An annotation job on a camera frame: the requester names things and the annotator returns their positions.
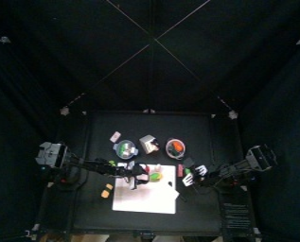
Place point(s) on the small white toy piece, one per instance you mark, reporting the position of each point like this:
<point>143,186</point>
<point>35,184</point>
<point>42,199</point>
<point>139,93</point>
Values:
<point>131,164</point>

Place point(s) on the green toy star fruit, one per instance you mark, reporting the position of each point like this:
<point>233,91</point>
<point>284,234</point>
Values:
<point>111,163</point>

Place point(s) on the black frame post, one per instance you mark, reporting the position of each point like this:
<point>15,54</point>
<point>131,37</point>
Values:
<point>150,63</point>

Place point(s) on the small white box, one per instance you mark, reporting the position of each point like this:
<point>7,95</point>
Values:
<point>122,164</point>

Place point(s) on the small pink card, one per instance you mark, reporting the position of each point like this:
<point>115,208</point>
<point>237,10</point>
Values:
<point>114,136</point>

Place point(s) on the green flat toy leaf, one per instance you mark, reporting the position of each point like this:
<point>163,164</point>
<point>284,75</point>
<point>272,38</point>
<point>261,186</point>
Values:
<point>188,171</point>

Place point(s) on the orange toy carrot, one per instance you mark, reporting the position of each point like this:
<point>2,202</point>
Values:
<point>177,146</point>

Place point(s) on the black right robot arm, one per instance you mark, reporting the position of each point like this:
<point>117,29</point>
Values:
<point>240,165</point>

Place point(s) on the red toy block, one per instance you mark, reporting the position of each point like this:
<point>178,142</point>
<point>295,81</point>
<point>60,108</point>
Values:
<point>146,169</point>

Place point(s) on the green toy vegetable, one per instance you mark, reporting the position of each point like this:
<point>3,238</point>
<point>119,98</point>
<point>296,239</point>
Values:
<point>125,148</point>

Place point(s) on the dark red toy piece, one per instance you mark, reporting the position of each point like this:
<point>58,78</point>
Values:
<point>180,170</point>

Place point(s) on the black sheet with white text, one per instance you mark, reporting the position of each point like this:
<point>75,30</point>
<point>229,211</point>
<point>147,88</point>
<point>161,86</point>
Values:
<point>236,214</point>

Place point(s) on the white cutting board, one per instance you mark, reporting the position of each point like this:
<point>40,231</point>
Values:
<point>147,198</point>

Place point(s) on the beige toy carton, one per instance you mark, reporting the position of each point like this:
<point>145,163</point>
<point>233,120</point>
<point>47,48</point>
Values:
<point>149,144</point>

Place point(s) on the white toy bottle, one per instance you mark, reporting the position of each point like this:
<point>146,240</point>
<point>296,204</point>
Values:
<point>157,167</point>

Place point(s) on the black square toy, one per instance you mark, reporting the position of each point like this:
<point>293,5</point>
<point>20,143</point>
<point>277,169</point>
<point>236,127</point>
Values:
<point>188,162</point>

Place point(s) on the orange toy piece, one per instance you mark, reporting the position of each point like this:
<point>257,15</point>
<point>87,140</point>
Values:
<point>109,186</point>
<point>105,193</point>

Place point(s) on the gray toy pot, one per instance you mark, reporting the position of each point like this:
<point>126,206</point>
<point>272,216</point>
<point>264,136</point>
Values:
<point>115,148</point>

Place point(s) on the green toy corn husk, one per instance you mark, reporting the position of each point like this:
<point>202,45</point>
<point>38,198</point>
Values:
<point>157,175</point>

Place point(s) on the black toy knife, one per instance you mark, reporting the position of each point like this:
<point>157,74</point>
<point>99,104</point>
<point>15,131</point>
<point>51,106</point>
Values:
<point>174,189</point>

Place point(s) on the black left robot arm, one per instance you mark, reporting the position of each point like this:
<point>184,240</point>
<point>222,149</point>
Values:
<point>89,164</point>

